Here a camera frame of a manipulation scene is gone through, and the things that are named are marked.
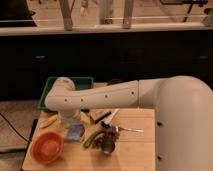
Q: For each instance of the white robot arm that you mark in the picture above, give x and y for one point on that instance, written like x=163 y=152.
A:
x=183 y=107

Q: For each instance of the metal measuring cup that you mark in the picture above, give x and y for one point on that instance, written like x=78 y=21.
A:
x=108 y=146

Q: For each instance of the green plastic tray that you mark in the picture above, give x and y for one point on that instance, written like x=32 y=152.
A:
x=80 y=83

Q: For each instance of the black marker pen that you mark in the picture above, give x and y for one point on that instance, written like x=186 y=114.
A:
x=102 y=117

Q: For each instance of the dark grape bunch toy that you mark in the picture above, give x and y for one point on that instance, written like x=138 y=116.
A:
x=106 y=138

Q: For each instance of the green cucumber toy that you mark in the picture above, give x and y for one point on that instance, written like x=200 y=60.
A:
x=89 y=141

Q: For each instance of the yellow banana toy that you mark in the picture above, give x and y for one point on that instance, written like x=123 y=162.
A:
x=48 y=121

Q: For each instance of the orange plastic bowl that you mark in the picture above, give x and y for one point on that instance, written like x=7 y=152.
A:
x=47 y=148

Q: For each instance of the white handled black spatula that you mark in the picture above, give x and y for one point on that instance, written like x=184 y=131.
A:
x=106 y=122

